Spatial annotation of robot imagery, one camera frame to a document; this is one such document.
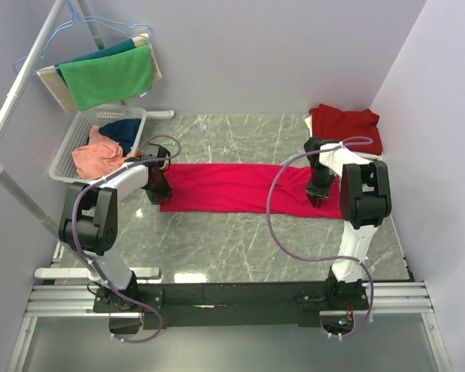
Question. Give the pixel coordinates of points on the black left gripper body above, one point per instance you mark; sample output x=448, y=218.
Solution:
x=159, y=190

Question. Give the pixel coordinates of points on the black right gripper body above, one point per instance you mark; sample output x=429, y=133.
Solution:
x=320, y=182

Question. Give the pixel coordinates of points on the pink red t-shirt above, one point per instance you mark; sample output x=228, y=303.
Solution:
x=243, y=188

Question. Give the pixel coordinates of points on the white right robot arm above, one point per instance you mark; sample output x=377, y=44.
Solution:
x=364, y=203

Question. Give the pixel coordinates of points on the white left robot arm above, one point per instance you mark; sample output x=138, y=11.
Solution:
x=89, y=222

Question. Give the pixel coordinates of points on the dark red folded t-shirt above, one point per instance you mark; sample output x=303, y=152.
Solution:
x=332, y=123

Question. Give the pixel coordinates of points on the salmon t-shirt in basket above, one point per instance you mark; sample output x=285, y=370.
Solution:
x=100, y=157

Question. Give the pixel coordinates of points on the navy t-shirt in basket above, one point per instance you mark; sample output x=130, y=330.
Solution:
x=123, y=132

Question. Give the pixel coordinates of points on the white laundry basket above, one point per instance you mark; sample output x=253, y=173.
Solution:
x=63, y=167

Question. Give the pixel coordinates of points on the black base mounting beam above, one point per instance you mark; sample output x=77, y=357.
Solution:
x=246, y=304

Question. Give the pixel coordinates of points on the green hanging towel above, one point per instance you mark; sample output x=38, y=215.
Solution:
x=113, y=78

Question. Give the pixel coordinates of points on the teal hanging towel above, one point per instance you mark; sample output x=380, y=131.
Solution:
x=93, y=54

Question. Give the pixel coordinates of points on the beige hanging towel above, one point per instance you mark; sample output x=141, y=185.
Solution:
x=60, y=91

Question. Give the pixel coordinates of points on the white clothes rack pole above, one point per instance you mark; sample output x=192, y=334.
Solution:
x=27, y=147

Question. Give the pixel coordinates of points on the aluminium rail frame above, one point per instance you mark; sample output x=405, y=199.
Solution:
x=74, y=300

